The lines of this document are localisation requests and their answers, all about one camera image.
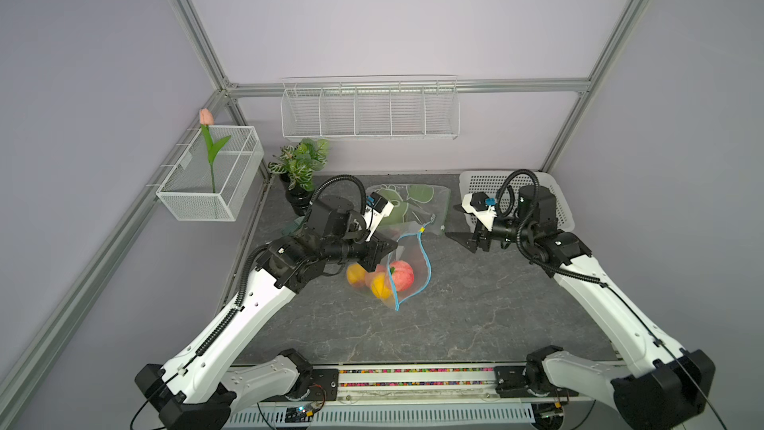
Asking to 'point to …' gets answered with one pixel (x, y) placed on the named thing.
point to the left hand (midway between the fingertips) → (394, 247)
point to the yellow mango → (380, 288)
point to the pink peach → (403, 276)
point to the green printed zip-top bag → (423, 205)
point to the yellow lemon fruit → (355, 274)
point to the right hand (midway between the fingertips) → (452, 215)
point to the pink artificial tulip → (213, 149)
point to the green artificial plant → (299, 162)
